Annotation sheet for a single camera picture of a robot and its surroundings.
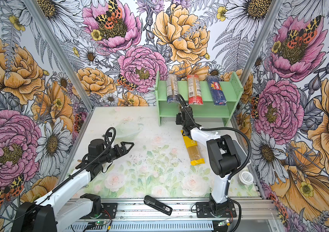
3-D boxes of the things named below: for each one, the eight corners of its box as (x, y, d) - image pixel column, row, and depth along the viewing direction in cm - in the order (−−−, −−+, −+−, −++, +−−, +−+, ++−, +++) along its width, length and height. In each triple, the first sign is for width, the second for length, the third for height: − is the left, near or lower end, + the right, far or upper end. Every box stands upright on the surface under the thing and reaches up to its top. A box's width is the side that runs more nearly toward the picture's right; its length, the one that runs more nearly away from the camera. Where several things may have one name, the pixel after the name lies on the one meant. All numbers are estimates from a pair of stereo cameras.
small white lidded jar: (237, 186, 84) (242, 182, 78) (237, 174, 88) (242, 169, 83) (248, 189, 83) (253, 185, 77) (247, 177, 87) (253, 172, 82)
